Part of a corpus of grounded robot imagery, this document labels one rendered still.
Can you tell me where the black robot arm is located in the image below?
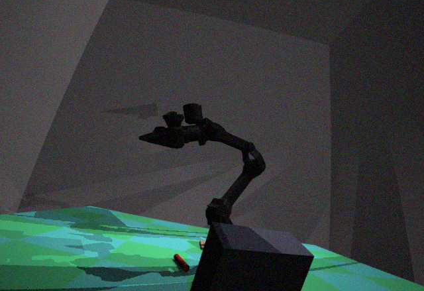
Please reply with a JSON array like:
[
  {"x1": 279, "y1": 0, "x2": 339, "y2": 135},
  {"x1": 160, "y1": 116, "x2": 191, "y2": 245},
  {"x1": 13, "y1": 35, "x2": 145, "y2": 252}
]
[{"x1": 162, "y1": 103, "x2": 266, "y2": 225}]

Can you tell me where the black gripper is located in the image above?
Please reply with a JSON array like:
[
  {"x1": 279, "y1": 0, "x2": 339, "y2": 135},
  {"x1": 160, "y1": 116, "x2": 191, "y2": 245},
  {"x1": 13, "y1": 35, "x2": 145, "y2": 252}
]
[{"x1": 138, "y1": 126, "x2": 191, "y2": 148}]

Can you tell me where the dark red peg with white band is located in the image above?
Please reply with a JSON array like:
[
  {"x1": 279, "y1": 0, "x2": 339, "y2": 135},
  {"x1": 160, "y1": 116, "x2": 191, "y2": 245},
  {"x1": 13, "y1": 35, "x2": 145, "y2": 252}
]
[{"x1": 174, "y1": 254, "x2": 189, "y2": 272}]

